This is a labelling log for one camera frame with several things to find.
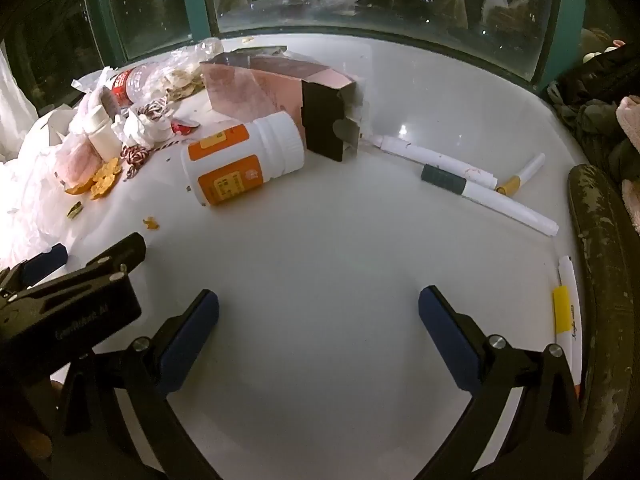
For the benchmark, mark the red-label plastic water bottle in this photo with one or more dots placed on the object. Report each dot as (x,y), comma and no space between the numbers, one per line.
(131,84)

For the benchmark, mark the camouflage cloth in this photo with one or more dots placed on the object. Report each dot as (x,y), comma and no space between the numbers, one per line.
(605,285)

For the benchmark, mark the white marker with dark cap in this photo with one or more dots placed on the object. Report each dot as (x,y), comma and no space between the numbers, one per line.
(500,205)

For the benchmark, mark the white marker pen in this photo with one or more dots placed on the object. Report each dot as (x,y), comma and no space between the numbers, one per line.
(440,157)

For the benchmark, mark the pale pink plastic packet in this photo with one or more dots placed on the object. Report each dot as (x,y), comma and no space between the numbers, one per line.
(92,102)

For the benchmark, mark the orange peel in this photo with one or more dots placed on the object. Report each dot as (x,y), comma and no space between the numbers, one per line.
(102,180)

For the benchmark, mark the white curtain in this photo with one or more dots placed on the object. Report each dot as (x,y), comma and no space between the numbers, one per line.
(10,110)

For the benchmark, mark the pink towel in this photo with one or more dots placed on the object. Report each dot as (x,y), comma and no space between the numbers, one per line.
(631,117)

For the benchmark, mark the small white bottle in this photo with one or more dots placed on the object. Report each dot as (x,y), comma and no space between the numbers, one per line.
(105,137)

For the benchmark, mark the white orange-label pill bottle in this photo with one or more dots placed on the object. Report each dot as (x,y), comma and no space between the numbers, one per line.
(235,160)

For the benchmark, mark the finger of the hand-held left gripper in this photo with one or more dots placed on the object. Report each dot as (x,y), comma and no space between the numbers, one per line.
(120,252)
(45,262)

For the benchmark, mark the crumpled white tissue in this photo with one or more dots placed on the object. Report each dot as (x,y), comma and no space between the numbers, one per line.
(145,130)

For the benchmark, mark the green peel scrap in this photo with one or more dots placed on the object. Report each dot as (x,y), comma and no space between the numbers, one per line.
(75,209)

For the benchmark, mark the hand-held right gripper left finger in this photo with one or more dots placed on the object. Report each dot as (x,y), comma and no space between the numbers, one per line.
(192,342)

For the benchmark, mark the white pen with yellow band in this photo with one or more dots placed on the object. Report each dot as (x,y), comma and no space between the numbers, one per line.
(525,170)

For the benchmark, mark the teal window frame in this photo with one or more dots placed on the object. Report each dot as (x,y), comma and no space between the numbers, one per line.
(197,10)

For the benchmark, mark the pink cardboard box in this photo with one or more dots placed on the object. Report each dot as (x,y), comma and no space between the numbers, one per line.
(260,90)

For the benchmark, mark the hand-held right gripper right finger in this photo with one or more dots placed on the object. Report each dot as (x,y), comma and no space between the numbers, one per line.
(447,342)

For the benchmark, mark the orange peel scrap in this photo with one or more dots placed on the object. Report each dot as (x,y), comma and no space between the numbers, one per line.
(150,223)

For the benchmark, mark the plush toy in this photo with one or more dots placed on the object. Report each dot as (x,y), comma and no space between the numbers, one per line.
(600,47)

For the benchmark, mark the dark clothes pile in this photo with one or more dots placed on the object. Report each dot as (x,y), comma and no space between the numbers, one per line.
(590,115)

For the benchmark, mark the clear plastic bag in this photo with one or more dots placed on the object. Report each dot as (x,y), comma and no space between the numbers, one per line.
(185,72)

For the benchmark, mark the red foil lid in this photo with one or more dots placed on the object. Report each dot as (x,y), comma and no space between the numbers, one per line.
(182,127)

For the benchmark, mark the white pen with yellow clip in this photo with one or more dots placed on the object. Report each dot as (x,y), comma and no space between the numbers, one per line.
(567,310)

